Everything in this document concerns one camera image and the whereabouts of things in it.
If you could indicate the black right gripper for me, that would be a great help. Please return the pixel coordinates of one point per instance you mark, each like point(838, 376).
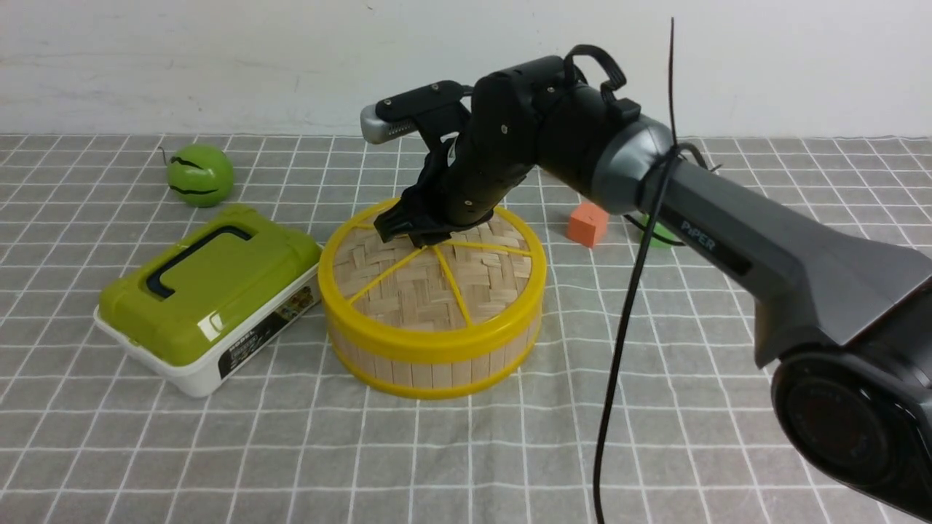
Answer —
point(466, 177)

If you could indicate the yellow woven steamer lid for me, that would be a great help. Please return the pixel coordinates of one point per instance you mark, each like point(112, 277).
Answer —
point(471, 278)

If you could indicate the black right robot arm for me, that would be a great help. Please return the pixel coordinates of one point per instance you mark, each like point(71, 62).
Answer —
point(847, 318)

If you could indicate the bamboo steamer base yellow rims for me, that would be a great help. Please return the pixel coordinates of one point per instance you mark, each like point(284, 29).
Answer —
point(434, 365)

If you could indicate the orange cube block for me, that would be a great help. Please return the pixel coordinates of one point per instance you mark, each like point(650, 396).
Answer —
point(587, 224)

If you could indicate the green round toy fruit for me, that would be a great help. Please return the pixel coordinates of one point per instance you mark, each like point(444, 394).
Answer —
point(199, 175)

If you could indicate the green cube block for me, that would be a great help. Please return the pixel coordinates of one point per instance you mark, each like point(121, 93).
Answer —
point(661, 236)

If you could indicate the green lidded white box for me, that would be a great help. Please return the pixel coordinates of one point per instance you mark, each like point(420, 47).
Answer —
point(202, 308)

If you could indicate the grey checked tablecloth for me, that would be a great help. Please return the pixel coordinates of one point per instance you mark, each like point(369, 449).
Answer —
point(90, 436)

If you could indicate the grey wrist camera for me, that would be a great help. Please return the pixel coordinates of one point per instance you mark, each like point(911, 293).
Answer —
point(434, 111)

